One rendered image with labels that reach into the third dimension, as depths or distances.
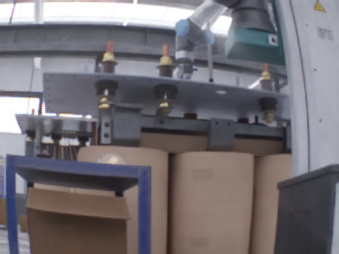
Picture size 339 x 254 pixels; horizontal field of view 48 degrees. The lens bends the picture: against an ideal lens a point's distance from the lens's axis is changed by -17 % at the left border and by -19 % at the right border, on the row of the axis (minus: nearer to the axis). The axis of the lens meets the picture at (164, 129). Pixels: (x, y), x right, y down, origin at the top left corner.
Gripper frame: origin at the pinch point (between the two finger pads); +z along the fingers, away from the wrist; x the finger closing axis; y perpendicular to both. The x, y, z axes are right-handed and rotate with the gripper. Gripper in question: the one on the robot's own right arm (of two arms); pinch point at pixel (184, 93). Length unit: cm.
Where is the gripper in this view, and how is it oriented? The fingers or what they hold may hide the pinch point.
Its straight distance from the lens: 223.4
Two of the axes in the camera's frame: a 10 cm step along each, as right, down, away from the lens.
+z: -0.2, 9.8, -2.0
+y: 9.7, 0.7, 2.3
